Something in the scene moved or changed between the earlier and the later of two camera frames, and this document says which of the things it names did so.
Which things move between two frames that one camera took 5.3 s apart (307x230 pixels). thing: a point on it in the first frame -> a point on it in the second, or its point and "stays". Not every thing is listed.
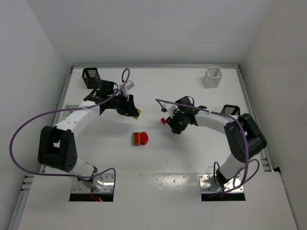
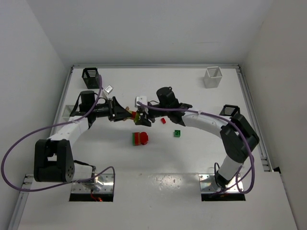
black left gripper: x=128 y=105 -> x=112 y=109
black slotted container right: x=231 y=109 stays
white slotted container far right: x=212 y=76 stays
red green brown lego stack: x=139 y=138 stays
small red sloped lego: x=163 y=120 stays
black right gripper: x=172 y=122 -> x=147 y=114
